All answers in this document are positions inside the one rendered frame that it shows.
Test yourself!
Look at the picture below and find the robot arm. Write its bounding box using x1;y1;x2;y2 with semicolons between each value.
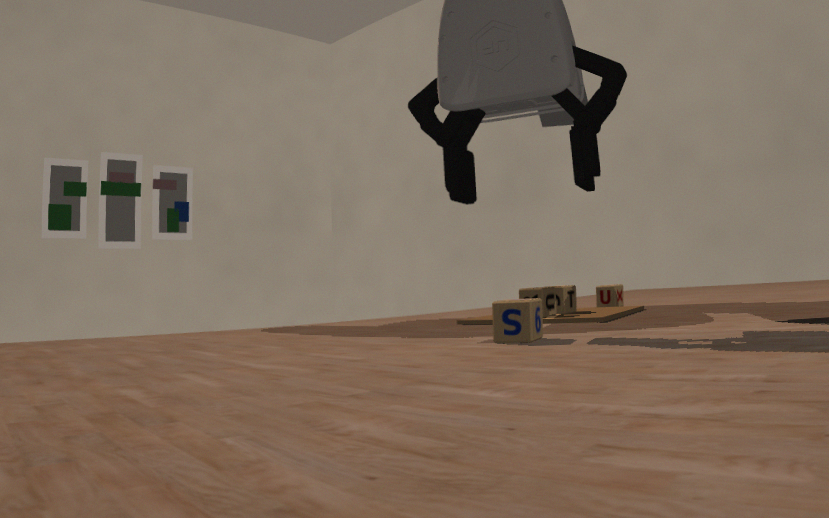
538;87;588;127

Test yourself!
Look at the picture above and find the orange flat mat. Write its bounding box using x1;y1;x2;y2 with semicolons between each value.
457;306;644;325

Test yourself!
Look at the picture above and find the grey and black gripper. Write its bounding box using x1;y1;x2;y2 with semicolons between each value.
408;0;627;204

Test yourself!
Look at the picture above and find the tan wooden letter block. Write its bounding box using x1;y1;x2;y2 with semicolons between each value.
492;298;543;343
549;285;577;314
519;287;556;317
596;284;624;307

